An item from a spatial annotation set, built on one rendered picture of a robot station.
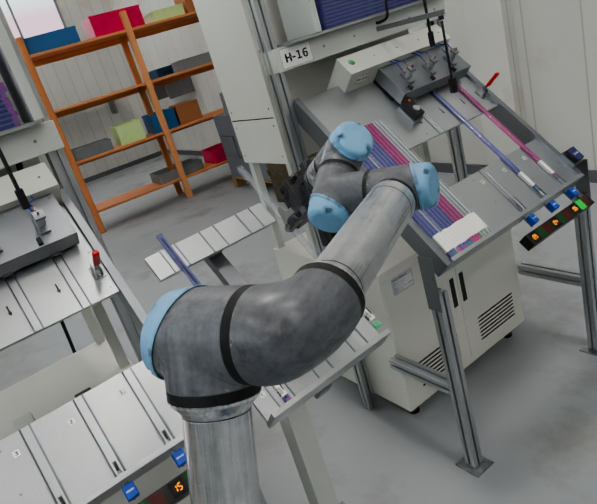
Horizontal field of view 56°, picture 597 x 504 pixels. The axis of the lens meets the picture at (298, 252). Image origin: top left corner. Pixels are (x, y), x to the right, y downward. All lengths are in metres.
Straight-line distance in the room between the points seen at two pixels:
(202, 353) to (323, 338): 0.13
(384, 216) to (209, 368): 0.32
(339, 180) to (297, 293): 0.38
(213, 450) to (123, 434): 0.58
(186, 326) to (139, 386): 0.65
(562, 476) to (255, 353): 1.49
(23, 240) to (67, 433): 0.45
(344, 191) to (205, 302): 0.38
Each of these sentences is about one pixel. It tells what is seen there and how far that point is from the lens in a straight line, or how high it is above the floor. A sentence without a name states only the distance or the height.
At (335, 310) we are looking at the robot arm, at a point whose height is 1.13.
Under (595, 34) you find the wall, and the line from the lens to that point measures 3.90.
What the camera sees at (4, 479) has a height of 0.80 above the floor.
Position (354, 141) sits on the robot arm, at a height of 1.21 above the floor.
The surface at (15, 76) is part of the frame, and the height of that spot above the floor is 1.49.
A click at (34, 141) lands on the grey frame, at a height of 1.35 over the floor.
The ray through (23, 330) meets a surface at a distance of 1.37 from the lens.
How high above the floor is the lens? 1.41
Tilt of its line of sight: 21 degrees down
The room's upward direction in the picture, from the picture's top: 17 degrees counter-clockwise
